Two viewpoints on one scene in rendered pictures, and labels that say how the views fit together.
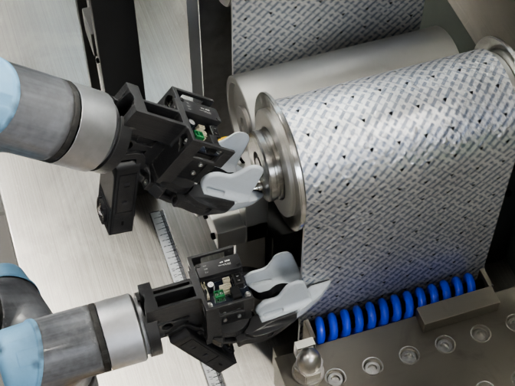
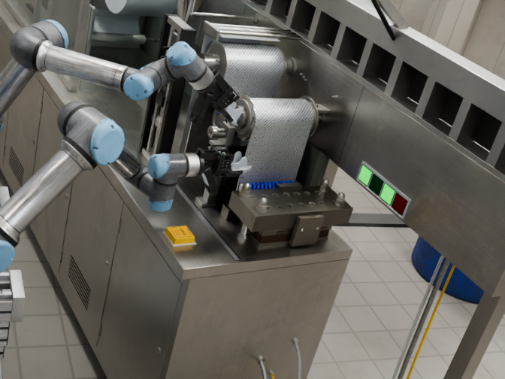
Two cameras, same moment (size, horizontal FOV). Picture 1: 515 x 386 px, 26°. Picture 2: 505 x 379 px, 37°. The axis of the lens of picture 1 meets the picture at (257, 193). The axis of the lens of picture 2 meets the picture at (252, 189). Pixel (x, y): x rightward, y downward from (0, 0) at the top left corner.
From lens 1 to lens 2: 1.63 m
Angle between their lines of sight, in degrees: 29
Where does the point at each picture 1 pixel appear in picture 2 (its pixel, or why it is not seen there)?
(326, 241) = (255, 145)
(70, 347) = (177, 159)
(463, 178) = (295, 131)
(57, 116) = (202, 65)
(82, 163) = (204, 83)
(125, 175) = (208, 98)
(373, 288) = (262, 177)
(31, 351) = (166, 158)
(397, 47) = not seen: hidden behind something
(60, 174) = not seen: hidden behind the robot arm
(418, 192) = (282, 133)
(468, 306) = (292, 185)
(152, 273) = not seen: hidden behind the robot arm
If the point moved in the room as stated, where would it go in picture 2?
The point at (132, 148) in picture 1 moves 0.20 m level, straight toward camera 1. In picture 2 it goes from (213, 89) to (234, 116)
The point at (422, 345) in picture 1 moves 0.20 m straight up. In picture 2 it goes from (279, 194) to (294, 141)
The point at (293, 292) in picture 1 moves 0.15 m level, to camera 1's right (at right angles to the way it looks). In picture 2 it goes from (243, 162) to (286, 167)
